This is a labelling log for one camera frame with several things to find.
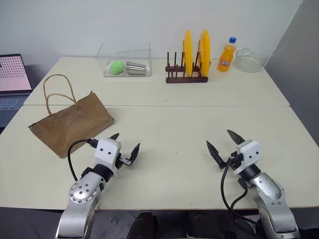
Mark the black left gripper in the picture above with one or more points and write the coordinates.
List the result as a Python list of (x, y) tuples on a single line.
[(122, 160)]

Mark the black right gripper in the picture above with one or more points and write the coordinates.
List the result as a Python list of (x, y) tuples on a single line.
[(235, 160)]

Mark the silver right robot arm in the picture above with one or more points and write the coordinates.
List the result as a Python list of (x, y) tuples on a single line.
[(271, 196)]

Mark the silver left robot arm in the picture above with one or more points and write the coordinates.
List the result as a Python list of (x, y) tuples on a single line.
[(79, 199)]

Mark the brown paper bag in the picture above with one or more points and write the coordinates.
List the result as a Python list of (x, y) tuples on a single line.
[(72, 122)]

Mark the green fuzzy ball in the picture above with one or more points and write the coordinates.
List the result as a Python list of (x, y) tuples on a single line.
[(117, 67)]

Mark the dark wooden dish rack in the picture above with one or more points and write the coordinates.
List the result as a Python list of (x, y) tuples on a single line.
[(187, 79)]

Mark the stainless steel cup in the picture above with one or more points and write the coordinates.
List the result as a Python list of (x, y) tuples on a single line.
[(135, 68)]

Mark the dark rounded shape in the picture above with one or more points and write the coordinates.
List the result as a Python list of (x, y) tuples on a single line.
[(144, 226)]

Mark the orange soda bottle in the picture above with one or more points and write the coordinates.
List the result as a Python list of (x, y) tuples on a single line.
[(225, 59)]

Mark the clear glass bowl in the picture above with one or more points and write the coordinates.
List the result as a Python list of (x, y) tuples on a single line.
[(250, 62)]

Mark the clear plastic box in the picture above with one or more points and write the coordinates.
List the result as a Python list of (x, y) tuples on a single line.
[(129, 56)]

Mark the yellow plate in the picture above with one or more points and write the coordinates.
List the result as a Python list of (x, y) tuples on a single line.
[(205, 53), (188, 54)]

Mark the grey laptop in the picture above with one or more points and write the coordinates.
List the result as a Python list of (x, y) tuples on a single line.
[(12, 82)]

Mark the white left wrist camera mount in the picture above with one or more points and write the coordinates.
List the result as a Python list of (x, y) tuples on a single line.
[(106, 152)]

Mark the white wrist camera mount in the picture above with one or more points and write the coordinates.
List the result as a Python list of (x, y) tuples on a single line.
[(250, 154), (106, 152)]

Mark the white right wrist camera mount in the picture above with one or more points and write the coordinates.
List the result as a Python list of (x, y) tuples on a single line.
[(250, 154)]

